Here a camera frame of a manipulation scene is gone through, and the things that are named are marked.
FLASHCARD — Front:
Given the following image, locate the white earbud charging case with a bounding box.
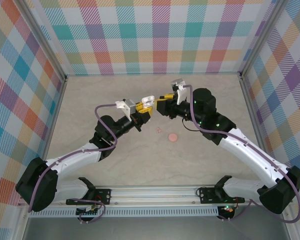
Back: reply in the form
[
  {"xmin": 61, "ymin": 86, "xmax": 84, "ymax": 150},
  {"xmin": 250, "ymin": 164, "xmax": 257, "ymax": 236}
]
[{"xmin": 140, "ymin": 95, "xmax": 157, "ymax": 106}]

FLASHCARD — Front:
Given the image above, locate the small electronics board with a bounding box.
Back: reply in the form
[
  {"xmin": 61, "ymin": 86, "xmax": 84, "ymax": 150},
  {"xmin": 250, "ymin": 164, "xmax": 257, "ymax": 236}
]
[
  {"xmin": 218, "ymin": 204, "xmax": 238, "ymax": 216},
  {"xmin": 75, "ymin": 205, "xmax": 100, "ymax": 217}
]

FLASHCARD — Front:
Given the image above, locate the grey metal shelf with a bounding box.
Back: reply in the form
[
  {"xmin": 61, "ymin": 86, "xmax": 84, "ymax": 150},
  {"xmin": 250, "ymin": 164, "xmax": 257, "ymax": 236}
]
[{"xmin": 21, "ymin": 216, "xmax": 291, "ymax": 240}]

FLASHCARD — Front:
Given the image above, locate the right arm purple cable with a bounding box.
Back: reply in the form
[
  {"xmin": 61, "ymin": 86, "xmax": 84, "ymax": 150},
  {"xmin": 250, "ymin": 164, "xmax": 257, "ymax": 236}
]
[{"xmin": 184, "ymin": 84, "xmax": 300, "ymax": 224}]

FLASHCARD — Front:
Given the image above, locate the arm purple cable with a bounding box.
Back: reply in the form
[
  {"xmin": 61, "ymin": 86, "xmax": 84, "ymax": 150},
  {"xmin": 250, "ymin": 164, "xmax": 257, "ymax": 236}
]
[
  {"xmin": 27, "ymin": 102, "xmax": 119, "ymax": 213},
  {"xmin": 184, "ymin": 84, "xmax": 300, "ymax": 224}
]

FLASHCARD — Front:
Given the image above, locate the thin black wire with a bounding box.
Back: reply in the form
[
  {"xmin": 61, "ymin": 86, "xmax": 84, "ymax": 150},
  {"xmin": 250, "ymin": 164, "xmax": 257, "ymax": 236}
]
[{"xmin": 181, "ymin": 117, "xmax": 204, "ymax": 133}]

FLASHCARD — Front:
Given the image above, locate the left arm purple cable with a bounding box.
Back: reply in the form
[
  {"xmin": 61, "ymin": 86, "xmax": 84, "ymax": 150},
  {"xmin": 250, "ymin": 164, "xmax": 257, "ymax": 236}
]
[{"xmin": 27, "ymin": 102, "xmax": 119, "ymax": 213}]

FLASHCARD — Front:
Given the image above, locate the aluminium frame side rail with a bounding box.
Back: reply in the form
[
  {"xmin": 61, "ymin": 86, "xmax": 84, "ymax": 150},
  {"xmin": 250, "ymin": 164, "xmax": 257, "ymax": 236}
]
[
  {"xmin": 239, "ymin": 74, "xmax": 299, "ymax": 240},
  {"xmin": 13, "ymin": 74, "xmax": 69, "ymax": 240}
]

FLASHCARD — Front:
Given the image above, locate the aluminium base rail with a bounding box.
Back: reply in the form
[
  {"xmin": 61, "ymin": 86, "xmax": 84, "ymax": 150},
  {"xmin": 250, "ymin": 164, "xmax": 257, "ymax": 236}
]
[{"xmin": 17, "ymin": 185, "xmax": 295, "ymax": 207}]

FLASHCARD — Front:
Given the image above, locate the thin purple cable loop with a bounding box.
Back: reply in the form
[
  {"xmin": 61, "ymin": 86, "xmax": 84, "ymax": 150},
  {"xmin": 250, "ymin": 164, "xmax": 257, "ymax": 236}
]
[{"xmin": 66, "ymin": 198, "xmax": 107, "ymax": 224}]

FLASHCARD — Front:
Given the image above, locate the slotted white cable duct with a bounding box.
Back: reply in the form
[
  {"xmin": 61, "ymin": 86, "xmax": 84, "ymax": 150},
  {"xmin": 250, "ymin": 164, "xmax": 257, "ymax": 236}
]
[{"xmin": 27, "ymin": 206, "xmax": 220, "ymax": 218}]

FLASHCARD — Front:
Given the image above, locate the aluminium frame post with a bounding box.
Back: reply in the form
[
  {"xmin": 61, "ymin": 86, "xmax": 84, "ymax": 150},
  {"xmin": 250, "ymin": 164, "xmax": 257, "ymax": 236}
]
[
  {"xmin": 238, "ymin": 0, "xmax": 289, "ymax": 81},
  {"xmin": 21, "ymin": 0, "xmax": 68, "ymax": 83}
]

